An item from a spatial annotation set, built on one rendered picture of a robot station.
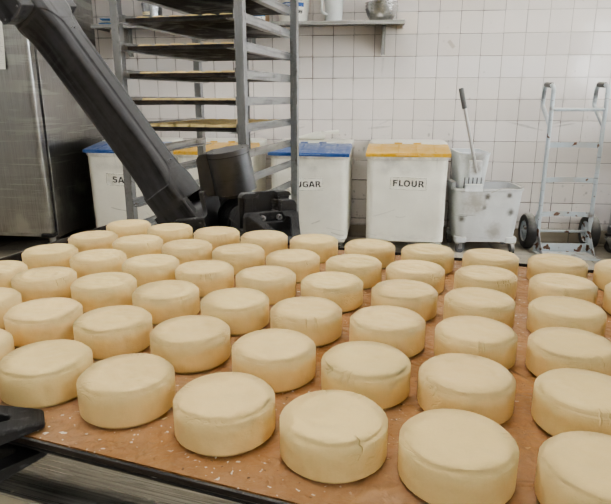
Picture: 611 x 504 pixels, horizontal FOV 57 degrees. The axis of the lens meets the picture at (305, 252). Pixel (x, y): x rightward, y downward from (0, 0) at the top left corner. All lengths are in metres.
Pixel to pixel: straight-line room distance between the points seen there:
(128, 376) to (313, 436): 0.11
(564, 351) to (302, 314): 0.16
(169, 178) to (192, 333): 0.45
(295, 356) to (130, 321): 0.12
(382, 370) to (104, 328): 0.18
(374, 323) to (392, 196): 3.42
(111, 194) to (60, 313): 3.78
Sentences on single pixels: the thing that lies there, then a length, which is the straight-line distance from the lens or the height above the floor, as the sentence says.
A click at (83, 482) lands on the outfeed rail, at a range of 0.37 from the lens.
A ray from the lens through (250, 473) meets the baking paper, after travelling 0.27.
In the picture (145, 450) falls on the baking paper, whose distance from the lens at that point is 0.29.
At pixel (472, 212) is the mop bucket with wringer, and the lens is 4.08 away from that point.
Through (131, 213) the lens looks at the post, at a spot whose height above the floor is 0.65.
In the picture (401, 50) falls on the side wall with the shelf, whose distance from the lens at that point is 4.39.
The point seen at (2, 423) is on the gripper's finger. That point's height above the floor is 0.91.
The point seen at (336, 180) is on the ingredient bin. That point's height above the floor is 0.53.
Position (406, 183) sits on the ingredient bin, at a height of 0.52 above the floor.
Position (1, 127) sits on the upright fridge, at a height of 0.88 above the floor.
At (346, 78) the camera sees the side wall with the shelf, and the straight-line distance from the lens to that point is 4.38.
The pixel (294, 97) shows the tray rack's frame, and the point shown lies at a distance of 2.52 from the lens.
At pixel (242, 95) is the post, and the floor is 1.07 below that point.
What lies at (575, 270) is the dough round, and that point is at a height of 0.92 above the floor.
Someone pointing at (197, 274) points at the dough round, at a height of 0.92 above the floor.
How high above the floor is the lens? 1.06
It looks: 15 degrees down
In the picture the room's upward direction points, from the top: straight up
